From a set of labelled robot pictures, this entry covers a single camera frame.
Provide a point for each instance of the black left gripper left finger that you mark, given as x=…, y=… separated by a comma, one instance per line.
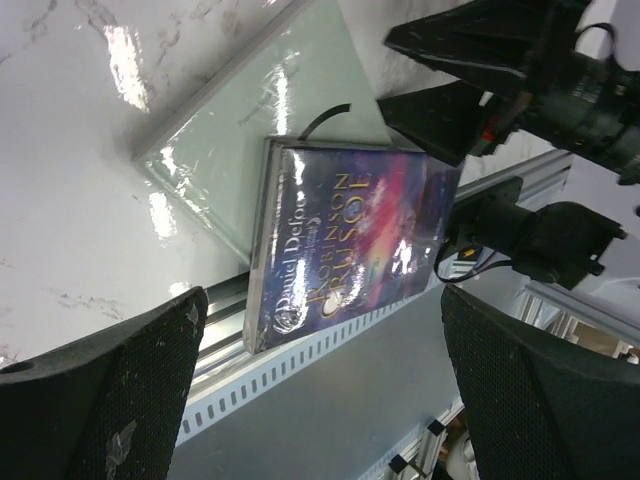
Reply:
x=106, y=406

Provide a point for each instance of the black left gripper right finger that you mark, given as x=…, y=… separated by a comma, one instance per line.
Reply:
x=537, y=406

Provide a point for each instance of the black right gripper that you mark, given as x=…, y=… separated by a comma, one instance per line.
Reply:
x=575, y=102

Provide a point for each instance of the pale grey Great Gatsby book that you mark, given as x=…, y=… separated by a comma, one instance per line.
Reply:
x=299, y=77

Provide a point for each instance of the purple Robinson Crusoe book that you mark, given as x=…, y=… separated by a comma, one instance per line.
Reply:
x=341, y=230

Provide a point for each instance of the white slotted cable duct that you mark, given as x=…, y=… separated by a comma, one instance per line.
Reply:
x=220, y=391

